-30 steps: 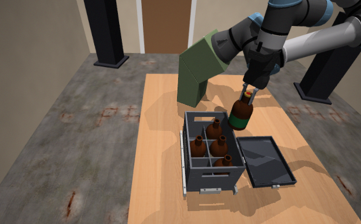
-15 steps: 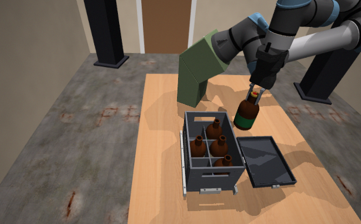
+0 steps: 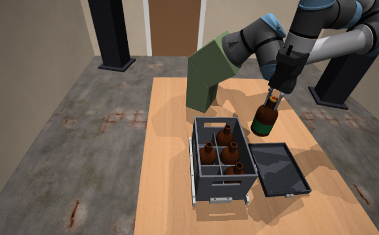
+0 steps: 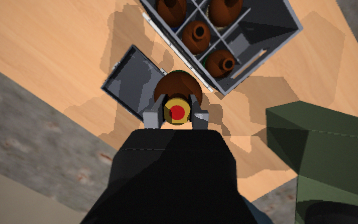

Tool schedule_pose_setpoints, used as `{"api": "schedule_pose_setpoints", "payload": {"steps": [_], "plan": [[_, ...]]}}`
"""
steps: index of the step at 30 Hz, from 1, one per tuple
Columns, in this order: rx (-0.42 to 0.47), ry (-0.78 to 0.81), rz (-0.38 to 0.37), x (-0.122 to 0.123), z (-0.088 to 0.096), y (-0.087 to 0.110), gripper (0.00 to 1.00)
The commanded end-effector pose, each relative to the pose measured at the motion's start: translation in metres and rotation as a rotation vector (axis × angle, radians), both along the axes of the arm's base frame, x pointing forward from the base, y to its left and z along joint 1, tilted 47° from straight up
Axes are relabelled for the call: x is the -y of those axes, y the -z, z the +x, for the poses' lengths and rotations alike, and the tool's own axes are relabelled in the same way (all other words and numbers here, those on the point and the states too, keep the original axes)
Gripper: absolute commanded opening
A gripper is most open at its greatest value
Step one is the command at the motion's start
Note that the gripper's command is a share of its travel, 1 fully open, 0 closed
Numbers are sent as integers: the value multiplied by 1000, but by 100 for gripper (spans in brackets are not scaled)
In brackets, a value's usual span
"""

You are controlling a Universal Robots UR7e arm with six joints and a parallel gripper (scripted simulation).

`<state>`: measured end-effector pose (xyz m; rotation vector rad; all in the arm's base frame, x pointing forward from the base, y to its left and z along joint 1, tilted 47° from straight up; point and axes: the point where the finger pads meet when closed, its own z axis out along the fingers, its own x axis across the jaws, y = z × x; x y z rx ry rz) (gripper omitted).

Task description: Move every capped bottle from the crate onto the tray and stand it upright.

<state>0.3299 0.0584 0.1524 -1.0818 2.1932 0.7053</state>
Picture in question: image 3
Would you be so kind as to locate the brown glass bottle with green label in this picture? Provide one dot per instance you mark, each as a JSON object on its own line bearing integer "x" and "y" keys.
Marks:
{"x": 265, "y": 118}

